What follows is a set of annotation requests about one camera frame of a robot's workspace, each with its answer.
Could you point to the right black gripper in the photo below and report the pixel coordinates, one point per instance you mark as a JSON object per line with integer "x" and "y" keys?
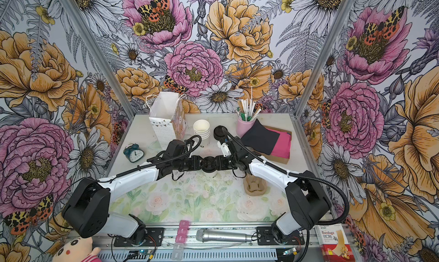
{"x": 220, "y": 163}

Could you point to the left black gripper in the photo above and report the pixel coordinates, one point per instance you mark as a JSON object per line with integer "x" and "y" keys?
{"x": 195, "y": 163}

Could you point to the black cup lid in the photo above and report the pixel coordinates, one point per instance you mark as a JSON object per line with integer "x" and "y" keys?
{"x": 208, "y": 164}

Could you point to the brown pulp cup carrier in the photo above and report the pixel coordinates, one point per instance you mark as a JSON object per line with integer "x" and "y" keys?
{"x": 255, "y": 186}

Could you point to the white cartoon gift bag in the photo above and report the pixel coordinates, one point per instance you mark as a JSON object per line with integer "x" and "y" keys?
{"x": 167, "y": 117}

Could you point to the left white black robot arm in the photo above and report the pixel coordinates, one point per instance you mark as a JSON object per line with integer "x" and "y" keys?
{"x": 87, "y": 210}

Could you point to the stack of black cup lids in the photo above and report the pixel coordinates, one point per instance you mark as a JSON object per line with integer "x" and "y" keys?
{"x": 220, "y": 134}

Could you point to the stack of white paper cups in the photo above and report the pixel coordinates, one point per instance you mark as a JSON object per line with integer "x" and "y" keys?
{"x": 202, "y": 128}

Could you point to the pink straw holder cup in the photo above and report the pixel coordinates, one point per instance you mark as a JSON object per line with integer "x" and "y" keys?
{"x": 242, "y": 127}

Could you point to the black napkin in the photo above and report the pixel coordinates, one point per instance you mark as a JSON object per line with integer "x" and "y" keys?
{"x": 260, "y": 138}

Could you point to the bundle of wrapped straws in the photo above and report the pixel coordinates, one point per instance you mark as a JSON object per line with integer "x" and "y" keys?
{"x": 249, "y": 109}

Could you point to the teal alarm clock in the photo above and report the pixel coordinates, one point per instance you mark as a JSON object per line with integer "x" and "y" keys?
{"x": 133, "y": 153}

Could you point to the pink napkin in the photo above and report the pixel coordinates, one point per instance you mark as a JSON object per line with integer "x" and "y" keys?
{"x": 283, "y": 144}

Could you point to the brown cardboard sheet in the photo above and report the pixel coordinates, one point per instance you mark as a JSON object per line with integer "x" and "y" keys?
{"x": 278, "y": 160}

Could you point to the silver microphone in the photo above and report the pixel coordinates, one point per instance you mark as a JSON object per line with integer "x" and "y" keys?
{"x": 205, "y": 235}

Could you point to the pink pill organizer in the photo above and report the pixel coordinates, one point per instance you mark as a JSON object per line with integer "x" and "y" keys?
{"x": 180, "y": 240}

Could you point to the bandage box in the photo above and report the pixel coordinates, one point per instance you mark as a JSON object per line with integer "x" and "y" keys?
{"x": 334, "y": 243}

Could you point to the plush doll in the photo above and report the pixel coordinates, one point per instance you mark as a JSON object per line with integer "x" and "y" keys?
{"x": 78, "y": 250}

